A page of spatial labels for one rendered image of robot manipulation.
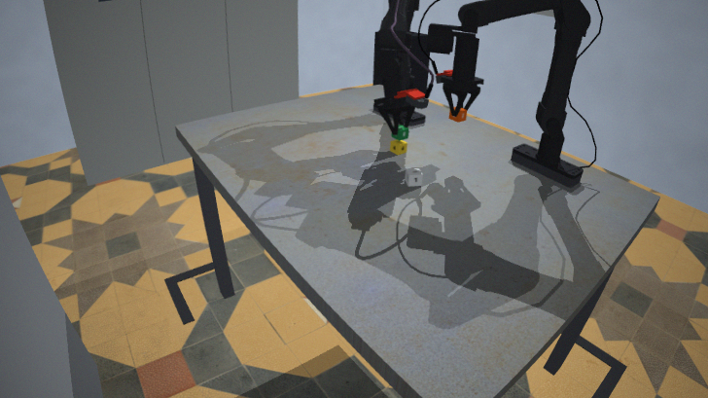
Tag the yellow block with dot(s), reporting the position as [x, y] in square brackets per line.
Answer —
[398, 147]

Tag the orange block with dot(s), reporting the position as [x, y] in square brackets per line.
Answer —
[460, 117]

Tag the green block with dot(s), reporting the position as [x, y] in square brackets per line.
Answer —
[402, 133]

